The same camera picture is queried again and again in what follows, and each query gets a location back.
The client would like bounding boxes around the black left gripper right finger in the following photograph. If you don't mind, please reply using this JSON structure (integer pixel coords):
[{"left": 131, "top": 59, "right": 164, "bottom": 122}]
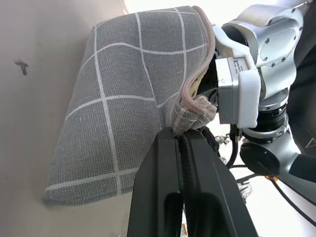
[{"left": 178, "top": 128, "right": 260, "bottom": 237}]

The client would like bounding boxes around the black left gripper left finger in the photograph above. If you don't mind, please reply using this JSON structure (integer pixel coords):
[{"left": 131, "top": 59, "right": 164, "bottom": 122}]
[{"left": 126, "top": 127, "right": 185, "bottom": 237}]

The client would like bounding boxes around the grey plaid fabric pouch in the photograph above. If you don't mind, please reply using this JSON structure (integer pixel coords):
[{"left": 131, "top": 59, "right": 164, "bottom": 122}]
[{"left": 43, "top": 5, "right": 219, "bottom": 206}]

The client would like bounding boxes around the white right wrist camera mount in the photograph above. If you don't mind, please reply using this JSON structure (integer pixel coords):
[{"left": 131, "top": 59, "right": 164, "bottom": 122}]
[{"left": 211, "top": 23, "right": 261, "bottom": 128}]

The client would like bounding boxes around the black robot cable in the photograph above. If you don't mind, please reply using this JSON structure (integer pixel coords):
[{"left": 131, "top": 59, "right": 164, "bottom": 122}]
[{"left": 229, "top": 124, "right": 316, "bottom": 224}]

